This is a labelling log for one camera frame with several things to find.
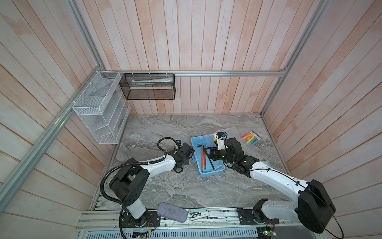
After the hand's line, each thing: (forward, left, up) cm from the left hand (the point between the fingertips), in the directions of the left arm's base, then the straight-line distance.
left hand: (182, 160), depth 91 cm
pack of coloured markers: (+18, -49, -2) cm, 52 cm away
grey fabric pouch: (-29, +4, 0) cm, 29 cm away
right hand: (+1, -14, +13) cm, 19 cm away
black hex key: (-6, -14, +17) cm, 23 cm away
